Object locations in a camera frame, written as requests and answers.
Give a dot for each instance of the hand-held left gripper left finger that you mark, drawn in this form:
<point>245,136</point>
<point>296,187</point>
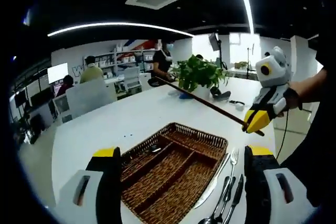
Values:
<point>110,182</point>

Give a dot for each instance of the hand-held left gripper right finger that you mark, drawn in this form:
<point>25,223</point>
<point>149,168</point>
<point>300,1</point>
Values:
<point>258,182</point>

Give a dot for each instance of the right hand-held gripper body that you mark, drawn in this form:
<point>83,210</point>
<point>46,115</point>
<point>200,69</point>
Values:
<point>275,74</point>

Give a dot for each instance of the silver knife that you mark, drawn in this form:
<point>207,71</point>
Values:
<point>236,195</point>
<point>210,190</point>

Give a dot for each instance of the silver fork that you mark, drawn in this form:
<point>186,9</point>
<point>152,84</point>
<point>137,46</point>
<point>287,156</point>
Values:
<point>233,163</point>

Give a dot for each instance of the thin brown stick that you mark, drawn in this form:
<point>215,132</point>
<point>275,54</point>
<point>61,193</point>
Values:
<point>210,105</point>

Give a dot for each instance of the silver spoon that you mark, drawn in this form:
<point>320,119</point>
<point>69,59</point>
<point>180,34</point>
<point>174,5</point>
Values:
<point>207,221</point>
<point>155,149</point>

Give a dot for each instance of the brown wicker utensil storage tray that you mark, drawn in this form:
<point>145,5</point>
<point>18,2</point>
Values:
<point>168,182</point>

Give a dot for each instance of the white storage shelf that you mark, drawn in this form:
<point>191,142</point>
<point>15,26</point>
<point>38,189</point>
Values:
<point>105,62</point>

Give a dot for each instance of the person's right hand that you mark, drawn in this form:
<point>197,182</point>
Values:
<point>294,95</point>

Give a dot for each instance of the small white charger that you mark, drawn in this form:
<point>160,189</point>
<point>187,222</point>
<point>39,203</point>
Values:
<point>239,106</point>

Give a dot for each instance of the thin black light stand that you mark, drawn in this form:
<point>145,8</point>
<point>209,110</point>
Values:
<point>248,58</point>

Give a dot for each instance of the distant green plant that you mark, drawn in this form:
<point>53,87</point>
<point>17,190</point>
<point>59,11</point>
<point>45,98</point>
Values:
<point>241,65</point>

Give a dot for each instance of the black curved object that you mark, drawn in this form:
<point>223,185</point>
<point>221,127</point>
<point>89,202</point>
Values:
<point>219,93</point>

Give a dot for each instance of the person's black clothing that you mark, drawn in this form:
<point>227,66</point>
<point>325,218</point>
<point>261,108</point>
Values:
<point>309,161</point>

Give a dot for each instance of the green potted plant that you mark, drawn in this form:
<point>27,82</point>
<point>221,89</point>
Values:
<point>197,74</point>

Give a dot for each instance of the black tripod with monitor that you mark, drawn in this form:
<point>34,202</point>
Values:
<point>214,41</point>

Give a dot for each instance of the small blue object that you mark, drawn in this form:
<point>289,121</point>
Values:
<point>185,96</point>

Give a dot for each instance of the white ceiling light strip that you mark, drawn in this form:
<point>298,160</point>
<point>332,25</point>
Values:
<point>118,23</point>
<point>246,1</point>

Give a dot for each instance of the frosted desk partition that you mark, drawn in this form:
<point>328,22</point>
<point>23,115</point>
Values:
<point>89,95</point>

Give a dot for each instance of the grey white chair back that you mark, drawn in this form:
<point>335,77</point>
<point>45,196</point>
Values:
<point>61,106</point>

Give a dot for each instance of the black office chair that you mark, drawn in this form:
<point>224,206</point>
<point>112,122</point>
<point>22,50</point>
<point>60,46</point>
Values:
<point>155,82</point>

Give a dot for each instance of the white mesh office chair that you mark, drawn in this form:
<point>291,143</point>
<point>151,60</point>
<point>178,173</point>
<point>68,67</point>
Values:
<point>131,77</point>

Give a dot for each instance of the black computer monitor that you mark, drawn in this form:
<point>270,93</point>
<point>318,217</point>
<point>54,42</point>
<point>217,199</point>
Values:
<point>42,96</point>

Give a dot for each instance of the white monitor screen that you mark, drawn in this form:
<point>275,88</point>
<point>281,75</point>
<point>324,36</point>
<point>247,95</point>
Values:
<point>57,73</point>

